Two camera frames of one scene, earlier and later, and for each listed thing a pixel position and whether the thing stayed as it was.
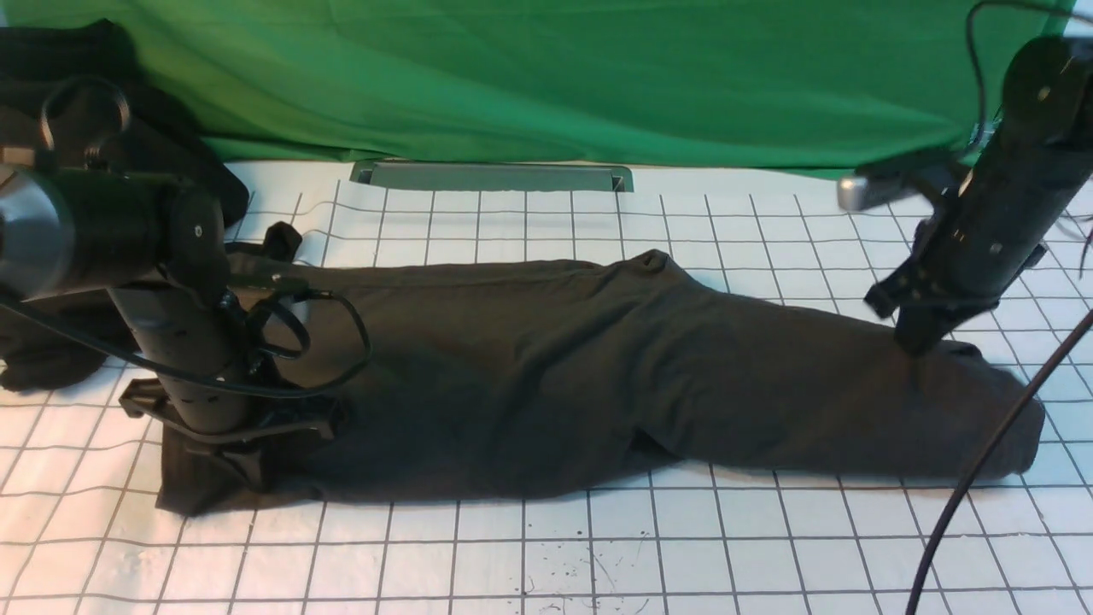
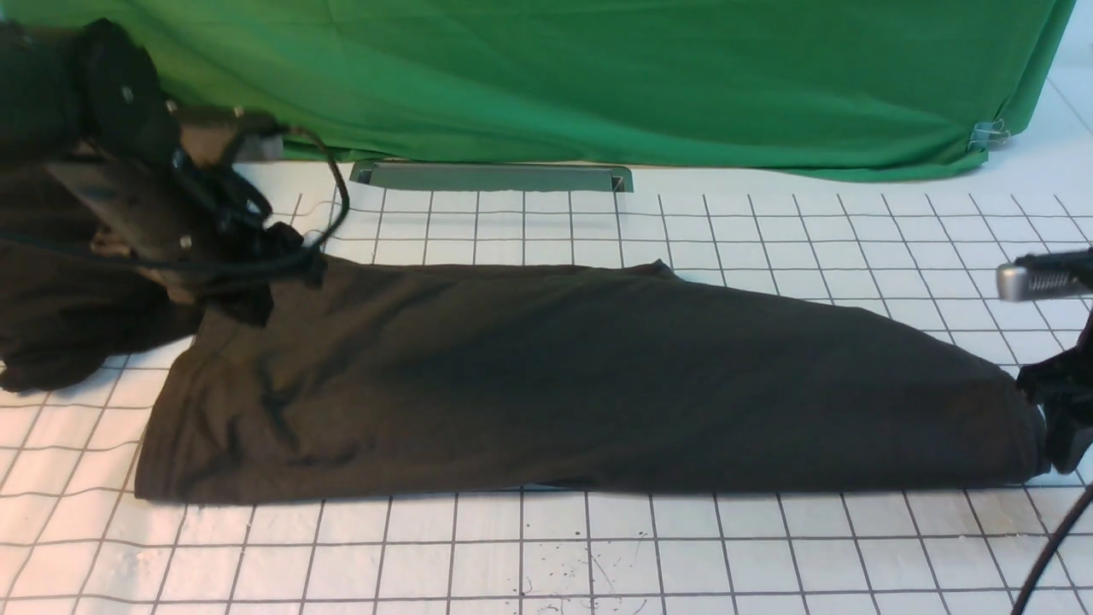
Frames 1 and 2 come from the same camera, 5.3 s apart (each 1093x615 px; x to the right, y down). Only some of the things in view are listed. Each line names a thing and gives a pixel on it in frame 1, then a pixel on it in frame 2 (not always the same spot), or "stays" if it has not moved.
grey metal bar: [500, 177] stays
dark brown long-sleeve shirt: [480, 381] stays
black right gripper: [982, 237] → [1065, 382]
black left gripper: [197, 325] → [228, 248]
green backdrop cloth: [741, 84] stays
